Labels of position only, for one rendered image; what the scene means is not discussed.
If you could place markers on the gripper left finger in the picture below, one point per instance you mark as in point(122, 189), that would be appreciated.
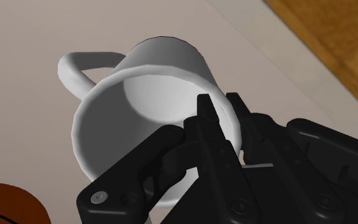
point(209, 149)

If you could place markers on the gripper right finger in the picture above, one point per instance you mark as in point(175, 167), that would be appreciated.
point(305, 155)

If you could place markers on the white mug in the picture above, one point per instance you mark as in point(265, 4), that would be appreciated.
point(147, 114)

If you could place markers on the orange basketball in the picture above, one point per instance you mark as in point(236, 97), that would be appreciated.
point(8, 204)

